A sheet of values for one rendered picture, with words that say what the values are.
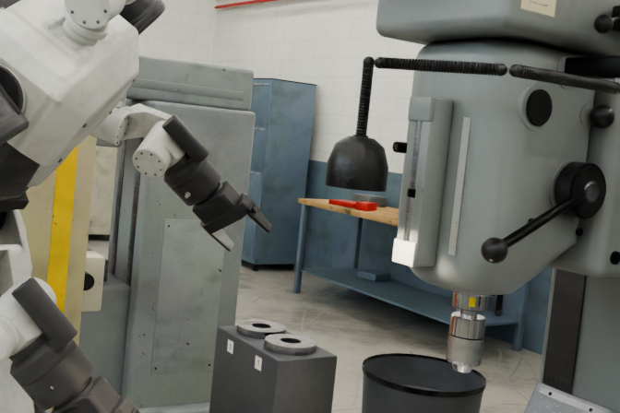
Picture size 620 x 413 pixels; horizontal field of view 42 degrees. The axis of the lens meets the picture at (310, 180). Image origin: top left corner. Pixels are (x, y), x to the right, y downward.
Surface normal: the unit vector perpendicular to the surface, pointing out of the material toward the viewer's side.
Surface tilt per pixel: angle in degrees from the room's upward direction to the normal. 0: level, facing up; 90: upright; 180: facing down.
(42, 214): 90
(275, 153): 90
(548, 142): 90
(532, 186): 90
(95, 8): 117
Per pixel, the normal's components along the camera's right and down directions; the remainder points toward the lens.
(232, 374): -0.83, -0.05
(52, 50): 0.60, -0.61
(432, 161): 0.56, 0.11
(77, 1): -0.23, 0.49
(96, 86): 0.97, 0.01
